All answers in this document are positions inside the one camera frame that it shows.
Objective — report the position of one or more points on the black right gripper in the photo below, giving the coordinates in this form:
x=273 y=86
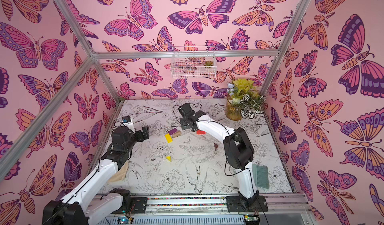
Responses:
x=185 y=121

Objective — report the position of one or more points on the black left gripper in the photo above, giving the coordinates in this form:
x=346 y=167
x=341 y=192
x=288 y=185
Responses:
x=145 y=132

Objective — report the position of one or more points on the red rectangular block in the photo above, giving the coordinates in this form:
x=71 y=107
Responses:
x=199 y=132

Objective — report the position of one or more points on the brown wooden block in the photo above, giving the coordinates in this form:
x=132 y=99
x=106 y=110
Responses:
x=177 y=134

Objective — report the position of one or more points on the purple block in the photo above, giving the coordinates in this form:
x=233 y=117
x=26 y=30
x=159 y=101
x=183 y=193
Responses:
x=171 y=132

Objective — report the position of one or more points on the yellow rectangular block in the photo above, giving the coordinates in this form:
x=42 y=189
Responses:
x=168 y=138

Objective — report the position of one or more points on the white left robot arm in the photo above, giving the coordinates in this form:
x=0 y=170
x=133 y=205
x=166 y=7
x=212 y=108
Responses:
x=76 y=208

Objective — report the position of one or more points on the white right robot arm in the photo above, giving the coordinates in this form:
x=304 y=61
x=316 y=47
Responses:
x=239 y=154

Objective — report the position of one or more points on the potted plant in vase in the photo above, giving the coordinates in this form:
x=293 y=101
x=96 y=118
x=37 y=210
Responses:
x=244 y=100

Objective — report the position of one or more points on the small succulent in basket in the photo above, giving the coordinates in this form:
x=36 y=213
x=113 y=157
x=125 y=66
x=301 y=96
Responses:
x=209 y=63

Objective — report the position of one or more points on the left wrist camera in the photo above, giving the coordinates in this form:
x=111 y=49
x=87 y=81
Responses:
x=128 y=122

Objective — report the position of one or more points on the white wire basket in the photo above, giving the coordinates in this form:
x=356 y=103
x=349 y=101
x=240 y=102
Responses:
x=188 y=62

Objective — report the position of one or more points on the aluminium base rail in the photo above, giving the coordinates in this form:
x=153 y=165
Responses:
x=208 y=209

